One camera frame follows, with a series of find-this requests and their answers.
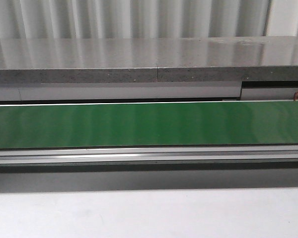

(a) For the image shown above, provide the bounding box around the white pleated curtain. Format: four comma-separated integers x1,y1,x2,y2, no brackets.
0,0,298,39

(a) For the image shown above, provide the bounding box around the green conveyor belt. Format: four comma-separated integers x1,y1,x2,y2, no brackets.
0,101,298,149

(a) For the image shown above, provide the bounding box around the aluminium conveyor frame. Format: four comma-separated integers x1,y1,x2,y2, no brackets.
0,103,298,173

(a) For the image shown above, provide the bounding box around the grey stone counter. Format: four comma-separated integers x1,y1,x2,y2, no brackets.
0,36,298,102

